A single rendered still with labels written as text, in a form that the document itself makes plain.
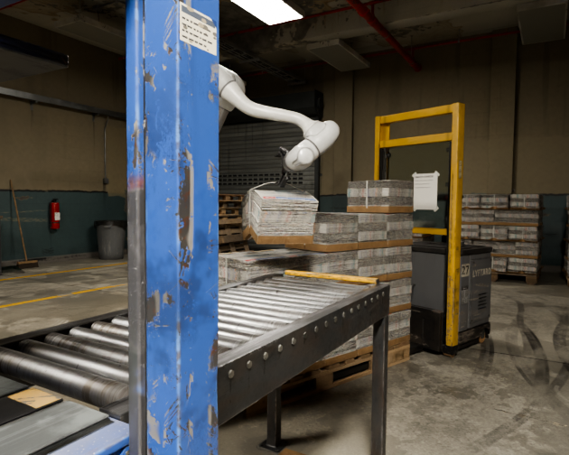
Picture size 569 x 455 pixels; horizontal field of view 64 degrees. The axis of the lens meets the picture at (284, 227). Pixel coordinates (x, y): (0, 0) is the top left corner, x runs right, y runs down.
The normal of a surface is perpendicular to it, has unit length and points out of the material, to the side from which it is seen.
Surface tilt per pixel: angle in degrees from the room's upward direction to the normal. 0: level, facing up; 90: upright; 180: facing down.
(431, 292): 90
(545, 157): 90
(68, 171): 90
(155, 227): 90
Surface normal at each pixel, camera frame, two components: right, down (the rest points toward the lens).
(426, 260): -0.76, 0.03
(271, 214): 0.29, 0.33
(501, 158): -0.51, 0.04
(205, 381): 0.87, 0.04
